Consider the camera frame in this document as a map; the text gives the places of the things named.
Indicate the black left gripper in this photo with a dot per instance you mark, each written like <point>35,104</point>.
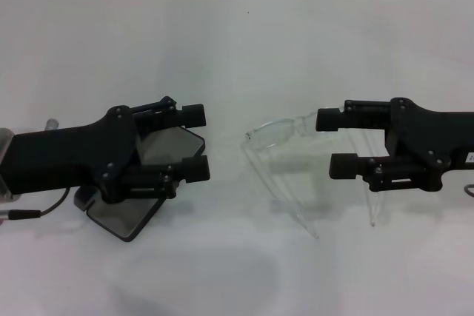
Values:
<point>66,157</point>

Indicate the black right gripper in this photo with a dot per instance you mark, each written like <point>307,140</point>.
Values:
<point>433,134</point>

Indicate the clear white glasses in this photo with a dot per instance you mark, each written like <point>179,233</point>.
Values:
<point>270,136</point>

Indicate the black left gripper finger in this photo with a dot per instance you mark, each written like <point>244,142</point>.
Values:
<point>198,169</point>
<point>194,114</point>

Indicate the black glasses case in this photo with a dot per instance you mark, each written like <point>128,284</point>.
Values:
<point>166,146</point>

